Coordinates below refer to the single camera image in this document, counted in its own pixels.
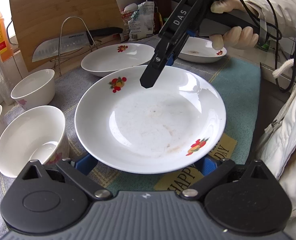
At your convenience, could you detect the kitchen knife black handle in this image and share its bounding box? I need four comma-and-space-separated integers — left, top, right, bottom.
32, 27, 123, 62

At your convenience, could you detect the yellow happy every day label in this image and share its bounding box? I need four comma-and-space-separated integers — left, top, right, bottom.
154, 134, 237, 194

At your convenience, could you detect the metal wire rack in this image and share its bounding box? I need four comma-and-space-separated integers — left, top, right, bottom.
45, 16, 98, 76

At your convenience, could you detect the white jacket person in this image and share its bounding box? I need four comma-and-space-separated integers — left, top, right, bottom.
242, 0, 296, 240

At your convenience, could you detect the bamboo cutting board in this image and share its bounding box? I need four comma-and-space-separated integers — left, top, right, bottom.
9, 0, 124, 72

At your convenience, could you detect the orange oil bottle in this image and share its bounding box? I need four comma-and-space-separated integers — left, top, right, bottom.
0, 12, 14, 62

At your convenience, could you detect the right gloved hand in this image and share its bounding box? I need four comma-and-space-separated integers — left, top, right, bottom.
209, 0, 259, 50

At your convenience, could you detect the white bowl floral outside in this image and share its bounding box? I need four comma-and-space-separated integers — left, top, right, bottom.
0, 105, 70, 178

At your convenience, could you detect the deep white fruit dish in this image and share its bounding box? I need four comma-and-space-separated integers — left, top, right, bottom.
81, 43, 155, 77

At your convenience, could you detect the large white fruit plate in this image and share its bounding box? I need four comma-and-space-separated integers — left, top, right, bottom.
75, 66, 226, 174

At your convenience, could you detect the white plastic food bag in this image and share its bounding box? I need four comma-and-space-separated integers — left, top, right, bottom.
121, 2, 155, 41

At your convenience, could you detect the small floral white bowl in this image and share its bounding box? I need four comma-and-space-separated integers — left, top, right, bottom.
10, 69, 56, 111

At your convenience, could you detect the far white fruit dish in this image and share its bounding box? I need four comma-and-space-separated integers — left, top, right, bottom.
178, 37, 227, 63

